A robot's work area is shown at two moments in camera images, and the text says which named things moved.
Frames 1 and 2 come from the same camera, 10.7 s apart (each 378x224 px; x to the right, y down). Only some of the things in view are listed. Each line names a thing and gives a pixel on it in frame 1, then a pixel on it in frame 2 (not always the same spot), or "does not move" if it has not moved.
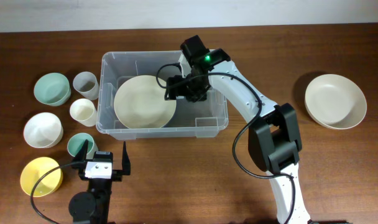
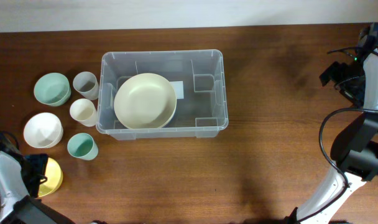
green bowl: (53, 89) does not move
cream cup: (83, 111) does not move
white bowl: (43, 130) does not move
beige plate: (335, 101) -> (145, 101)
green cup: (77, 140) does not move
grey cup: (86, 83) does not move
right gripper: (175, 88) -> (333, 72)
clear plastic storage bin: (131, 104) does not move
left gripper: (117, 174) -> (41, 160)
